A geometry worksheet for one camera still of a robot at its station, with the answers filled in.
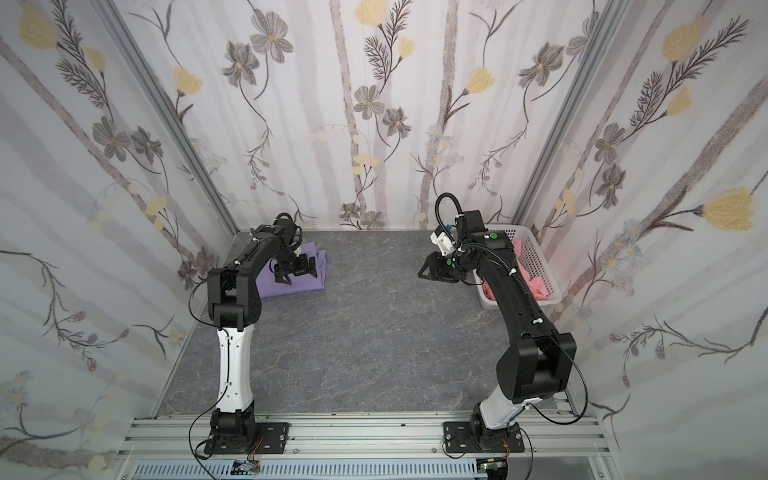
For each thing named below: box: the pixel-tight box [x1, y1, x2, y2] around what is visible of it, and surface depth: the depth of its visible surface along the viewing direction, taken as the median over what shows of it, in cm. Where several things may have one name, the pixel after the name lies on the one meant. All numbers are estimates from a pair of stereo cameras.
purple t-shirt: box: [255, 241, 327, 299], surface depth 100 cm
